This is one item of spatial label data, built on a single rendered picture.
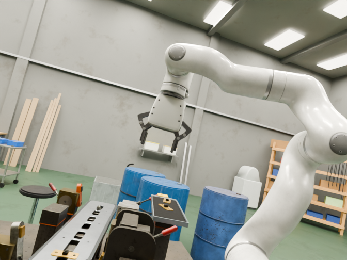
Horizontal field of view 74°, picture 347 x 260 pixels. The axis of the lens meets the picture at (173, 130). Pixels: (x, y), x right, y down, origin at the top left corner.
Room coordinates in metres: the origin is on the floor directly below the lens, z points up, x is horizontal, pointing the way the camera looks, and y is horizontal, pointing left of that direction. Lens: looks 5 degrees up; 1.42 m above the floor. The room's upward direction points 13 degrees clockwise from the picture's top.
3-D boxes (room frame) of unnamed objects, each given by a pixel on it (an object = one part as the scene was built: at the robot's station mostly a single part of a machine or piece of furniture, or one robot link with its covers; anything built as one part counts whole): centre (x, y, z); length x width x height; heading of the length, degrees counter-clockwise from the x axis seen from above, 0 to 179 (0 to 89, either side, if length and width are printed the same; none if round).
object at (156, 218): (1.07, -0.05, 1.16); 0.37 x 0.14 x 0.02; 6
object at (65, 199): (1.38, 0.52, 0.88); 0.14 x 0.09 x 0.36; 96
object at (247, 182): (8.34, -3.02, 0.72); 0.80 x 0.66 x 1.43; 105
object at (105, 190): (4.93, 0.85, 0.49); 1.03 x 0.84 x 0.99; 104
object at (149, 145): (7.58, 0.60, 1.38); 0.46 x 0.39 x 0.26; 105
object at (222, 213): (3.42, -0.95, 0.50); 0.67 x 0.67 x 1.00
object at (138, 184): (3.37, 0.11, 0.50); 1.36 x 0.84 x 1.01; 14
